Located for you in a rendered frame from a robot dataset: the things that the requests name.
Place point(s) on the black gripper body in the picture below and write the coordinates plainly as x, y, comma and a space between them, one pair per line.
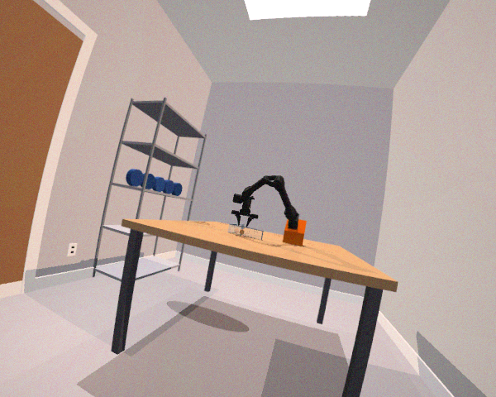
245, 206

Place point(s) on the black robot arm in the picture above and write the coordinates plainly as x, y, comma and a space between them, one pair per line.
245, 198

